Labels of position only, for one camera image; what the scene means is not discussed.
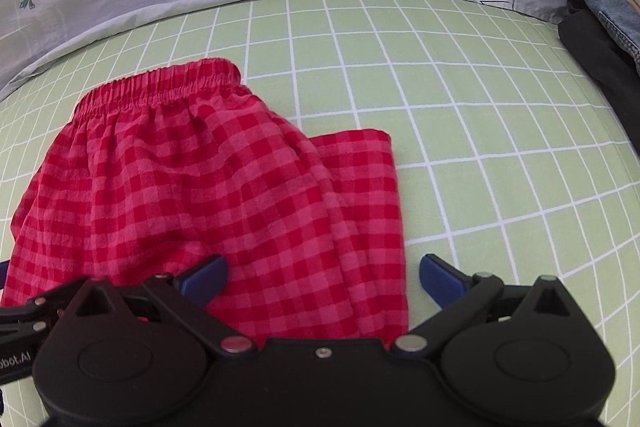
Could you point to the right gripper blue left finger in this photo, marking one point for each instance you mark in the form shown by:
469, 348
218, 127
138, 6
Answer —
183, 299

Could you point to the green grid mat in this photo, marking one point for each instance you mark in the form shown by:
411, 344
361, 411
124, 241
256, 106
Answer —
509, 160

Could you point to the red checkered shorts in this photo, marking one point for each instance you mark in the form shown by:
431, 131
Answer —
159, 171

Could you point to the black folded garment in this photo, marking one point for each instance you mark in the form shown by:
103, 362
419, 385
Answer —
610, 68

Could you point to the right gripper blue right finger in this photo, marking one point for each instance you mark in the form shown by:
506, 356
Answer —
463, 300

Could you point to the blue denim folded jeans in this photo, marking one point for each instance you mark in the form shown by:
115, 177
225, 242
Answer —
621, 22

